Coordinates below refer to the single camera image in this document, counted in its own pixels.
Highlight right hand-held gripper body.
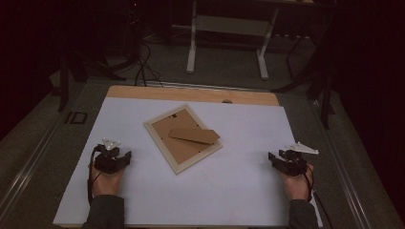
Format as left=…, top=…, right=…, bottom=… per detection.
left=278, top=141, right=319, bottom=177

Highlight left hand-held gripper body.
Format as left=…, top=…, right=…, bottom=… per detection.
left=94, top=136, right=124, bottom=176

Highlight wooden picture frame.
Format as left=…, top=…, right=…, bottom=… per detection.
left=142, top=103, right=224, bottom=176

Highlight person's right hand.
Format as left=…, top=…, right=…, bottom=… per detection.
left=281, top=163, right=315, bottom=201

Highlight person's left hand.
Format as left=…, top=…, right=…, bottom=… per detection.
left=90, top=161, right=125, bottom=198

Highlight dark floor socket plate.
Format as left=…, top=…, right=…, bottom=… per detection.
left=64, top=111, right=89, bottom=125

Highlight white paper sheet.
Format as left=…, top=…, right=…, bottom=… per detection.
left=52, top=96, right=324, bottom=228

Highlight black metal stand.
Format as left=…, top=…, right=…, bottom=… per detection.
left=56, top=47, right=128, bottom=113
left=271, top=31, right=337, bottom=130

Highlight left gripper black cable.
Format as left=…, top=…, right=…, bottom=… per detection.
left=87, top=147, right=103, bottom=206

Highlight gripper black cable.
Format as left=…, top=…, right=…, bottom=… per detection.
left=302, top=164, right=334, bottom=229
left=87, top=147, right=103, bottom=206

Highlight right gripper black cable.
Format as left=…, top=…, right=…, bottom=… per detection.
left=302, top=164, right=334, bottom=229

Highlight metal floor rail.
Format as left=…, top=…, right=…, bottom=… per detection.
left=0, top=118, right=63, bottom=220
left=309, top=99, right=373, bottom=229

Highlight black floor cables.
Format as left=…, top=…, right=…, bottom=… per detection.
left=134, top=40, right=165, bottom=89

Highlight white metal desk frame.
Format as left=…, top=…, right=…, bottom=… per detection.
left=185, top=0, right=281, bottom=81

